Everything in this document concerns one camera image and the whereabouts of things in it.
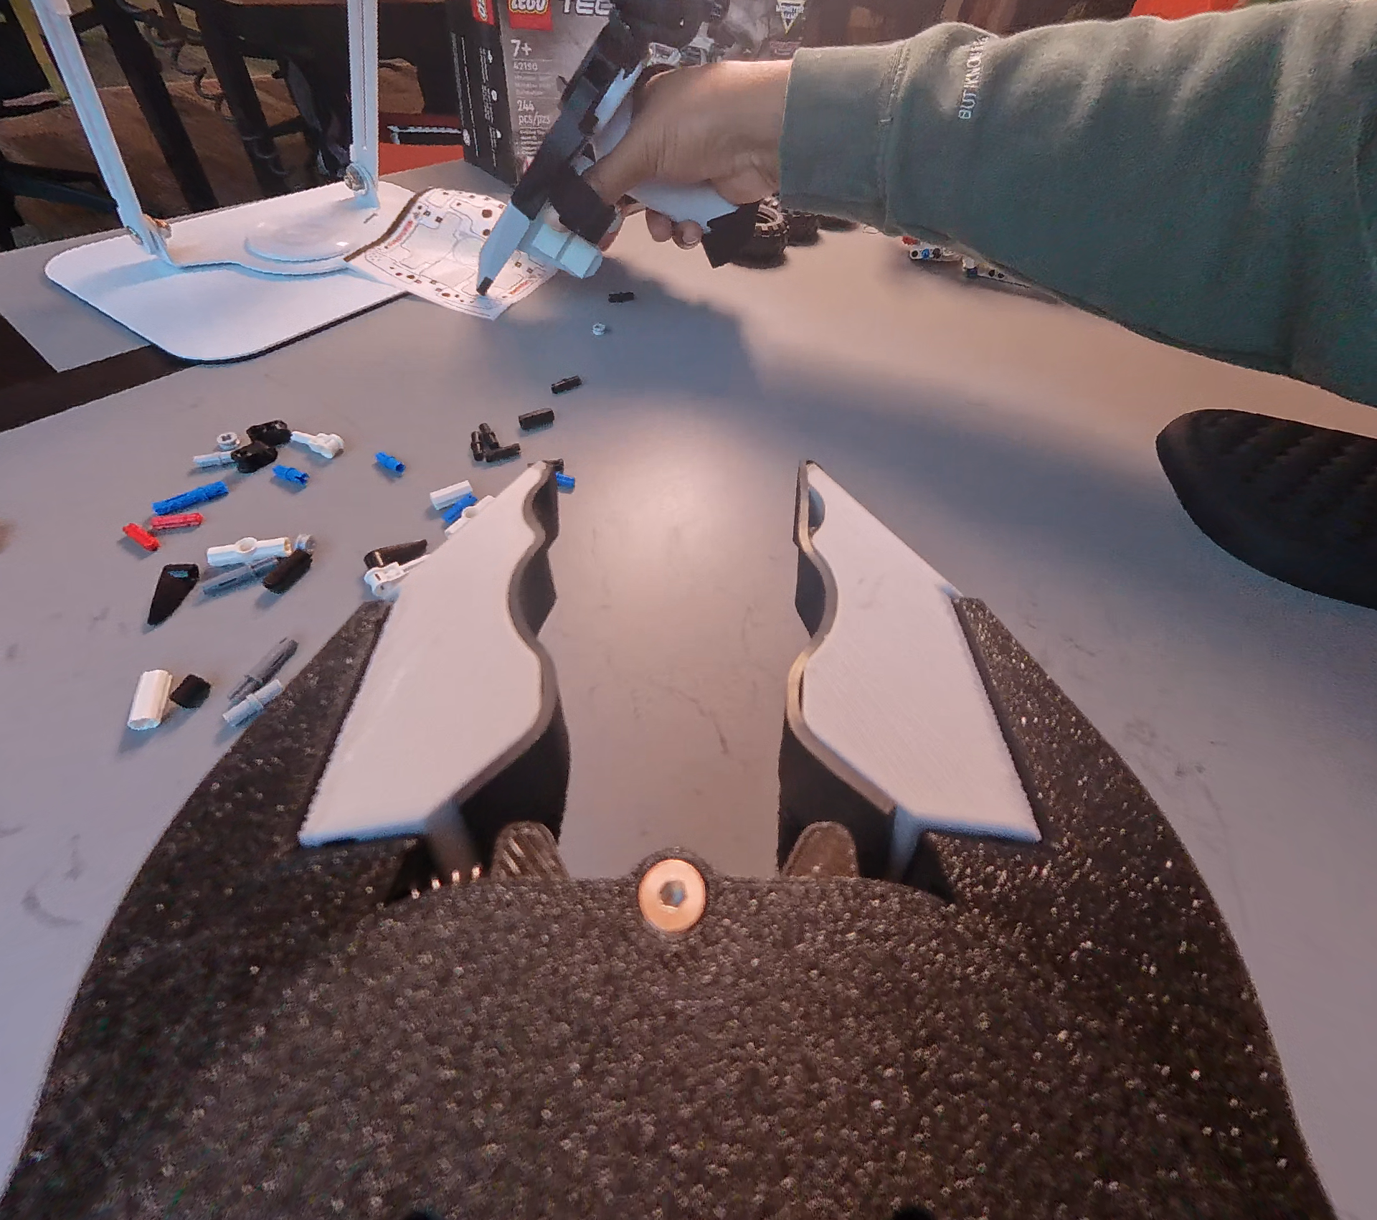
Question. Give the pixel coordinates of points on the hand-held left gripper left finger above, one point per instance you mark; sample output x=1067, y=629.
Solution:
x=441, y=703

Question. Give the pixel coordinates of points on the white sticker sheet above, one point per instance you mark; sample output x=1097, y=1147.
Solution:
x=431, y=263

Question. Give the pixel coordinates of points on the grey desk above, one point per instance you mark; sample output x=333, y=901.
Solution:
x=861, y=402

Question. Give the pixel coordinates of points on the toy truck chassis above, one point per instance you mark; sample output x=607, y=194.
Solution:
x=957, y=260

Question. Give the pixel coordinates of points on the white book stand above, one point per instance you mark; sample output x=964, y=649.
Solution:
x=237, y=294

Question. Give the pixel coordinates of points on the person's right hand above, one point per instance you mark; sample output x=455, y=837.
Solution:
x=699, y=133

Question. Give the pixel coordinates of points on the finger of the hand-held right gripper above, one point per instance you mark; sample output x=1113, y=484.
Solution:
x=505, y=247

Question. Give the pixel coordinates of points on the pile of small toy parts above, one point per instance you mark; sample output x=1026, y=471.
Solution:
x=258, y=552

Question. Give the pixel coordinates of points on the toy truck box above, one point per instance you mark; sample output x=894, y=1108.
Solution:
x=505, y=79

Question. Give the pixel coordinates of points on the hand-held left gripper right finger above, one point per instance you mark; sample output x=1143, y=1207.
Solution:
x=904, y=715

